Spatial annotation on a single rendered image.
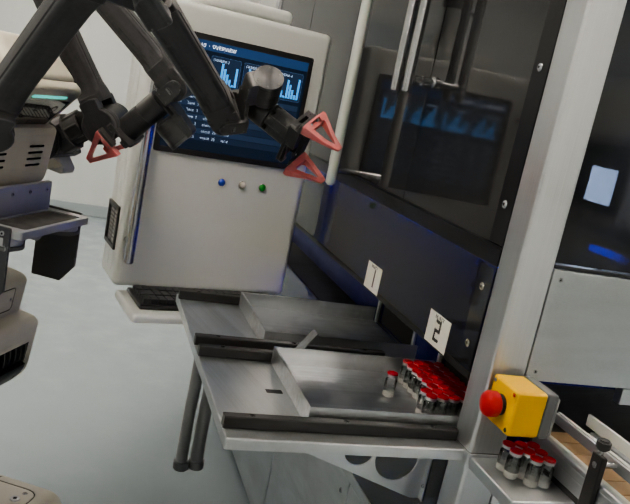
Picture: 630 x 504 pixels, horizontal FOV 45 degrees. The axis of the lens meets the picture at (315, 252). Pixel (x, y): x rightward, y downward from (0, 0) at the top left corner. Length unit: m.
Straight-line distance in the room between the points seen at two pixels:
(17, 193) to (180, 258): 0.61
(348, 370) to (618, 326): 0.51
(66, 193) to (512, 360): 5.68
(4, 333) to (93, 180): 5.01
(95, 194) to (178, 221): 4.64
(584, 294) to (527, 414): 0.23
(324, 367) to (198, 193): 0.74
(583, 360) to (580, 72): 0.46
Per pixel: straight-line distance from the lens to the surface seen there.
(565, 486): 1.26
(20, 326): 1.72
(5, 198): 1.57
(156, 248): 2.04
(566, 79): 1.19
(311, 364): 1.47
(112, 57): 6.55
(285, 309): 1.79
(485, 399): 1.18
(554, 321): 1.26
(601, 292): 1.30
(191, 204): 2.04
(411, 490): 1.42
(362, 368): 1.51
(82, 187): 6.65
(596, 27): 1.20
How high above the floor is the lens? 1.39
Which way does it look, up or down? 12 degrees down
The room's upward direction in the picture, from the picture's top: 12 degrees clockwise
